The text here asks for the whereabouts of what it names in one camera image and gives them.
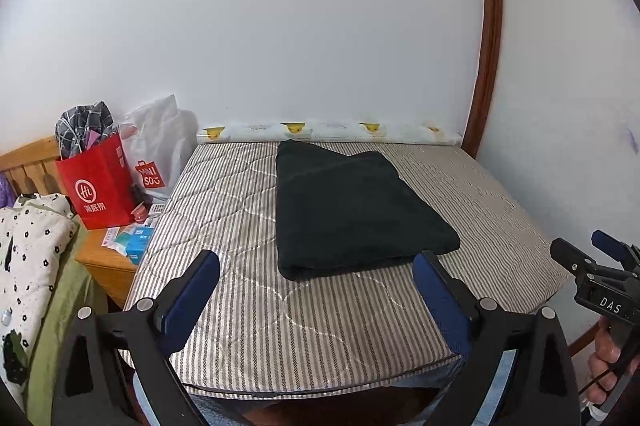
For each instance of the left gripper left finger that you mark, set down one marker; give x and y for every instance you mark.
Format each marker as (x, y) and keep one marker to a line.
(91, 388)

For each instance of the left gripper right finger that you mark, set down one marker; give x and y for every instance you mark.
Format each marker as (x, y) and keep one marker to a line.
(516, 366)

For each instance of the black sweater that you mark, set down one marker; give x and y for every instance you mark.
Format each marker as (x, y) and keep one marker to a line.
(337, 214)

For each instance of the right hand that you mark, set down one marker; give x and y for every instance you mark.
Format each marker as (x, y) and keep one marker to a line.
(605, 354)

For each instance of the green bed sheet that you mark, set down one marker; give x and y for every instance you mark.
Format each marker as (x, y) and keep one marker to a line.
(74, 289)

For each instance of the wooden nightstand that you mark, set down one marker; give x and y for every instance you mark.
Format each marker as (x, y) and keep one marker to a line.
(113, 272)

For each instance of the blue tissue box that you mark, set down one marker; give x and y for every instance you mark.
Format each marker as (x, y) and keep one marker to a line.
(137, 243)

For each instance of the white dotted blanket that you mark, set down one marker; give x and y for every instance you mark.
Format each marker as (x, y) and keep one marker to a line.
(35, 233)

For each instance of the striped quilted mattress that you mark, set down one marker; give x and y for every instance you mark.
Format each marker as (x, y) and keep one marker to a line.
(263, 337)

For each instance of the red paper shopping bag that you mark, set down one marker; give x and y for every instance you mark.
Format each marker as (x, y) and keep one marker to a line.
(98, 182)

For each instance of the purple plush item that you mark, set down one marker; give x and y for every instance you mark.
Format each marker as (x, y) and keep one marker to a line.
(7, 196)

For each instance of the wooden headboard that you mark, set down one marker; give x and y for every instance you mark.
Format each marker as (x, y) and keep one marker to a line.
(32, 168)

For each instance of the grey plaid shirt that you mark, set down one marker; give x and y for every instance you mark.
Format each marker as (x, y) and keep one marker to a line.
(80, 127)

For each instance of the white Miniso plastic bag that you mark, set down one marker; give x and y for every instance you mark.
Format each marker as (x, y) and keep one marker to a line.
(158, 139)

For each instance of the duck pattern bumper pad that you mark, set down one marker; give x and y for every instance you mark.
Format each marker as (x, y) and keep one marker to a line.
(318, 131)

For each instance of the brown wooden door frame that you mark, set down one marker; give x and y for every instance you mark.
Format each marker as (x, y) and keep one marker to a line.
(488, 60)

